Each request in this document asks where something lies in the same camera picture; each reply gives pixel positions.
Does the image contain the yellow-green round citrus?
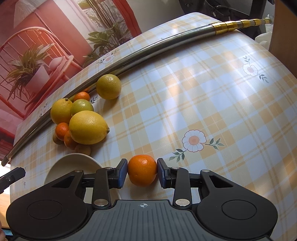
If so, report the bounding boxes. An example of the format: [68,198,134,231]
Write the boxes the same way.
[70,99,94,116]

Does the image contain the round yellow citrus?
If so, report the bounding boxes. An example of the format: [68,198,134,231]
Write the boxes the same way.
[96,74,122,100]

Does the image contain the cream round plate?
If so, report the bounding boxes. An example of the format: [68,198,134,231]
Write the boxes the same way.
[44,152,122,200]

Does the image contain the white crumpled cloth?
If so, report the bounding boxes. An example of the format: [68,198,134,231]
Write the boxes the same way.
[255,31,272,46]

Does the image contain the plaid floral tablecloth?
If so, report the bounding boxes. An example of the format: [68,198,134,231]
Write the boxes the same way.
[5,11,297,241]

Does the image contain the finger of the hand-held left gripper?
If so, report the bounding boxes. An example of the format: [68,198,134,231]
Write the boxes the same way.
[0,167,26,193]

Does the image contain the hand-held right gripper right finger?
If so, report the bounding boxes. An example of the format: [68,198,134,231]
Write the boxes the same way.
[157,158,235,207]

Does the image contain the brown wooden board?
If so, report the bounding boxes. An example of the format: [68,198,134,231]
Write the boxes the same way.
[269,0,297,77]

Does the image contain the pink plant-print wall poster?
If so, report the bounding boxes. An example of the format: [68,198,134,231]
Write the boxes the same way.
[0,0,142,160]

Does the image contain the metal pole with gold bands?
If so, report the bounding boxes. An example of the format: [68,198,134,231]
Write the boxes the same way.
[1,16,272,166]

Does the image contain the small brown fruit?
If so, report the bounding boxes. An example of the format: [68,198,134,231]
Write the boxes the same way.
[74,144,92,156]
[52,133,64,145]

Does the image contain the orange mandarin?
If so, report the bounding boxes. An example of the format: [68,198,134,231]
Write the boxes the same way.
[74,91,90,102]
[64,131,79,150]
[127,154,158,187]
[55,122,70,141]

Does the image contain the large yellow lemon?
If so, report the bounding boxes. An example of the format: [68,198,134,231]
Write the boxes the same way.
[69,110,110,145]

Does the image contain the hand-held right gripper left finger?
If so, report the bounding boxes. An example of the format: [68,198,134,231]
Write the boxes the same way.
[50,159,128,208]

